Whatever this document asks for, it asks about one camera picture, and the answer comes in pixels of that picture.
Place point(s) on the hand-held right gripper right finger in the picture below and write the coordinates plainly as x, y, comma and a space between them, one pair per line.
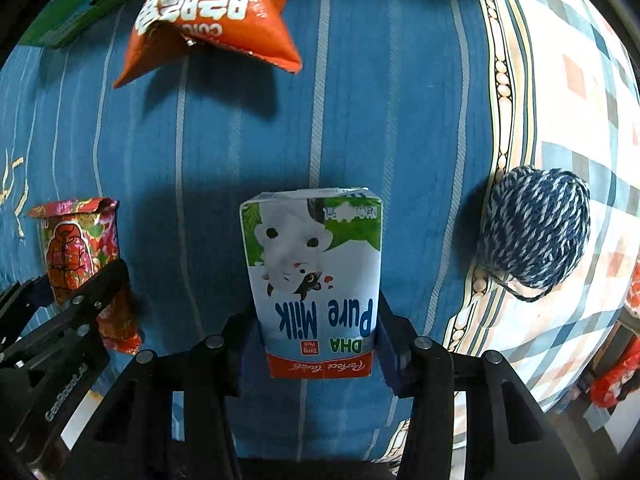
390, 366

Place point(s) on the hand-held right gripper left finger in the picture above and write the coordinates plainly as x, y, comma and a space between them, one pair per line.
248, 341

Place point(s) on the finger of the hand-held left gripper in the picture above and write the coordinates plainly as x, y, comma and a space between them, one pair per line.
87, 297
27, 295

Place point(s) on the red floral snack packet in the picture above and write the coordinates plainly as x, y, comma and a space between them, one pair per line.
70, 250

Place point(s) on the white and blue milk carton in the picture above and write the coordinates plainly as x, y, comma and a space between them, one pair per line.
310, 285

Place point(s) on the blue and white yarn ball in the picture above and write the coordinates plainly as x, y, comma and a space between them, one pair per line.
535, 225

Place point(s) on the red patterned packet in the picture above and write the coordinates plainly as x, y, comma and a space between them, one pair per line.
615, 380
634, 292

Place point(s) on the blue striped bed sheet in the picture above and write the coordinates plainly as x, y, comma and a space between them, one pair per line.
375, 110

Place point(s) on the green cardboard box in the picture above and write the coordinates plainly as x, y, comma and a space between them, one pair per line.
75, 5

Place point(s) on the checkered quilt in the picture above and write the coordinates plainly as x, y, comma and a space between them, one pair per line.
565, 110

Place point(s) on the orange snack bag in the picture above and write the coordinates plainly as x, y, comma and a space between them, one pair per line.
215, 10

